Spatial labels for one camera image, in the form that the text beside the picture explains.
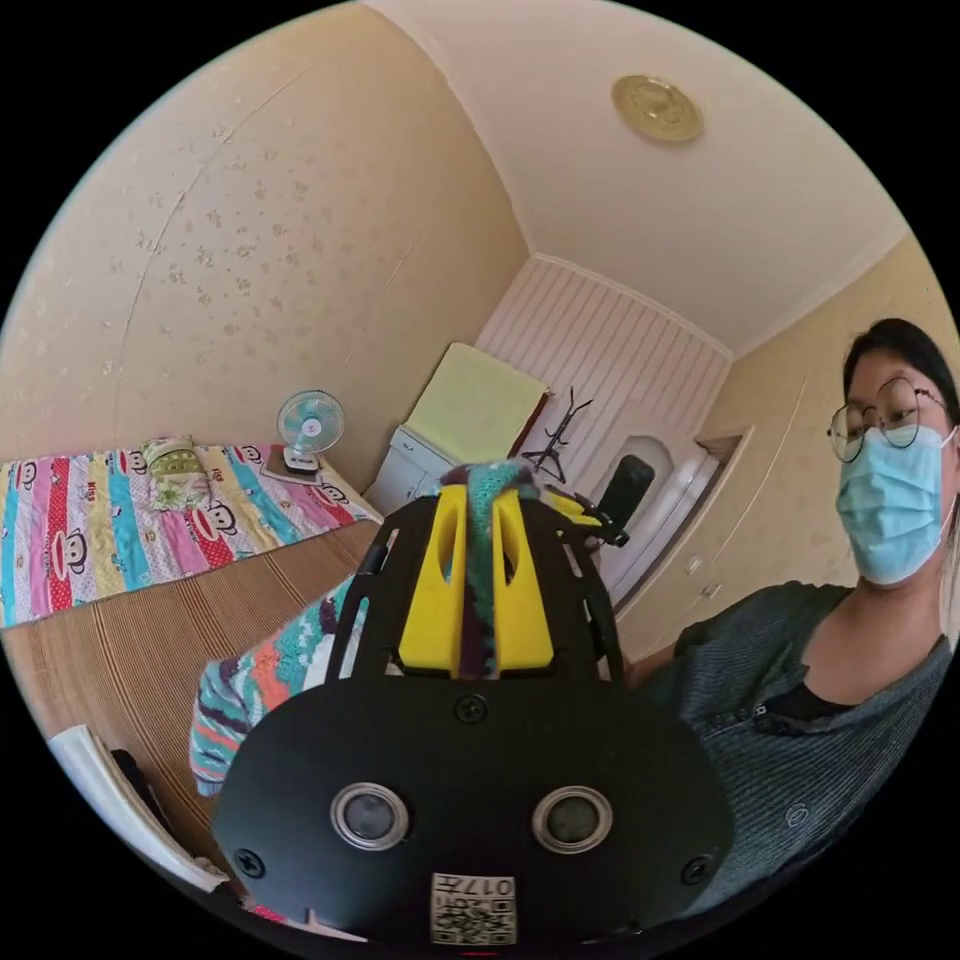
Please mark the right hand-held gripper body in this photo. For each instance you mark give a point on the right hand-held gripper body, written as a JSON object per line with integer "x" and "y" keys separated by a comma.
{"x": 613, "y": 532}

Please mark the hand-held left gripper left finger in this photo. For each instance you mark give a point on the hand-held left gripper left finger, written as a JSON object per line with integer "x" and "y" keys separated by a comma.
{"x": 431, "y": 600}

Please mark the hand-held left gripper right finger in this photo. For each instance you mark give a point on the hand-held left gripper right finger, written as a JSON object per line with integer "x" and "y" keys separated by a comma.
{"x": 525, "y": 622}

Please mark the colorful striped knit sweater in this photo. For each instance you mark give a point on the colorful striped knit sweater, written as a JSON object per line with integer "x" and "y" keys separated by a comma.
{"x": 255, "y": 675}

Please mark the person's right forearm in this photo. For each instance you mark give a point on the person's right forearm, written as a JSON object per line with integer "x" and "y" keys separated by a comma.
{"x": 651, "y": 669}

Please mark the black coat rack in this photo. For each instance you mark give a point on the black coat rack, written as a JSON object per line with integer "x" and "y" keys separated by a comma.
{"x": 559, "y": 442}

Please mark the white arched door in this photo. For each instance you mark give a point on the white arched door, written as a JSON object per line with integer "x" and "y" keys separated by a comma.
{"x": 675, "y": 495}

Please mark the white cupboard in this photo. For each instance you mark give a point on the white cupboard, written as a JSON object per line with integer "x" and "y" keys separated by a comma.
{"x": 405, "y": 472}

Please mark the pale yellow foam board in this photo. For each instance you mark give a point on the pale yellow foam board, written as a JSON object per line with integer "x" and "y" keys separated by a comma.
{"x": 476, "y": 401}

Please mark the small white table fan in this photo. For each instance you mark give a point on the small white table fan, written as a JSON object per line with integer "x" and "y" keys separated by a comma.
{"x": 310, "y": 426}

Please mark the person's body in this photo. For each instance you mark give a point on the person's body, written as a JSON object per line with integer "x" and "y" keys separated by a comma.
{"x": 825, "y": 712}

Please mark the bed with mat and printed sheet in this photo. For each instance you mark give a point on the bed with mat and printed sheet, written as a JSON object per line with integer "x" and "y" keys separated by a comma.
{"x": 150, "y": 652}

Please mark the green floral pillow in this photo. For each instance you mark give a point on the green floral pillow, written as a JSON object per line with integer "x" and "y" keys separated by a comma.
{"x": 174, "y": 472}

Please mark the round gold ceiling lamp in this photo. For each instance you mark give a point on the round gold ceiling lamp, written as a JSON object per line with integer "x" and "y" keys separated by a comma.
{"x": 658, "y": 109}

